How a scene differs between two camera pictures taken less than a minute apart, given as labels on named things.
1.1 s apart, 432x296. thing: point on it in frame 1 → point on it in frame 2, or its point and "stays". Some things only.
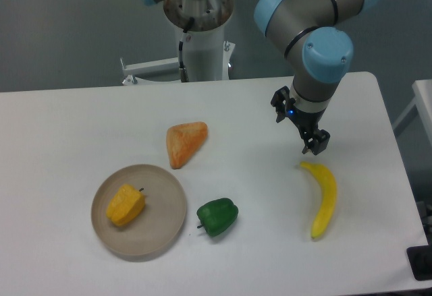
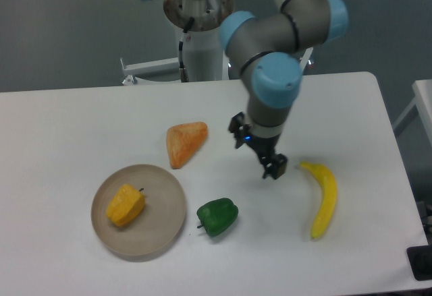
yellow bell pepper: (127, 202) stays
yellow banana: (329, 197) stays
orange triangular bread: (183, 140) stays
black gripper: (306, 121) → (264, 147)
